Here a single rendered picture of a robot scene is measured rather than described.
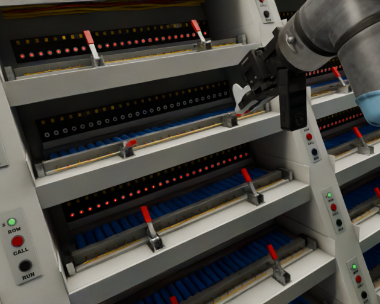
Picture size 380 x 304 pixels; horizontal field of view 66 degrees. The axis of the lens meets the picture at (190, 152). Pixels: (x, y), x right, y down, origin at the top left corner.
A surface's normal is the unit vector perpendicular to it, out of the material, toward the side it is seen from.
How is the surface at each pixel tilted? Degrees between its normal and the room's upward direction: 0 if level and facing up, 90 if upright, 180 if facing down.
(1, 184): 90
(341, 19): 83
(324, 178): 90
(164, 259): 111
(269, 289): 21
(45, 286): 90
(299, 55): 124
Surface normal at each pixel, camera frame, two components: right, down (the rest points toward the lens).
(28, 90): 0.47, 0.19
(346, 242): 0.39, -0.16
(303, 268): -0.15, -0.94
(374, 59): -0.74, 0.05
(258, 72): -0.87, 0.27
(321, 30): -0.67, 0.59
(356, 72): -0.96, 0.23
